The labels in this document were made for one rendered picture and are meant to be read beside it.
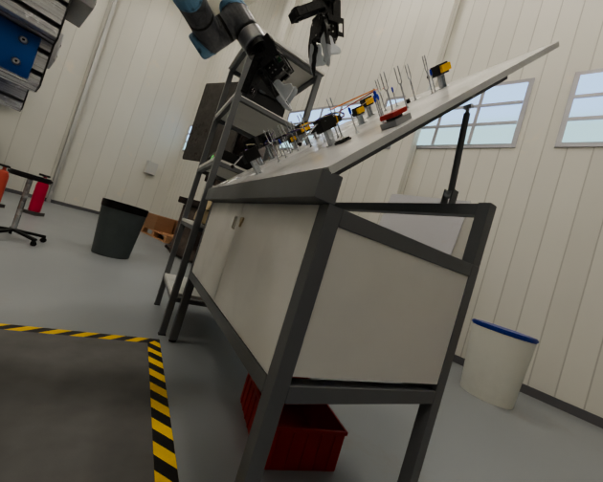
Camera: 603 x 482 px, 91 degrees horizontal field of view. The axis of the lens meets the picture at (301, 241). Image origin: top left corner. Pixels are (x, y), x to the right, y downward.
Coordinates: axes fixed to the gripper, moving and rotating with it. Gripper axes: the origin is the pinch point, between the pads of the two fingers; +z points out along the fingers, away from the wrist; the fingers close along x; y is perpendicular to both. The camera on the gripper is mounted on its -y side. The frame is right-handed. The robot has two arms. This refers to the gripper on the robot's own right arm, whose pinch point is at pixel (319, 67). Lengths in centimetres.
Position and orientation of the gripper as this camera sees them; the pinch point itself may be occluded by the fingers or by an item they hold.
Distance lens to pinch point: 107.1
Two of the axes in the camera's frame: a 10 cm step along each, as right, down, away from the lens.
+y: 8.8, -0.9, 4.6
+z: 0.2, 9.9, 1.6
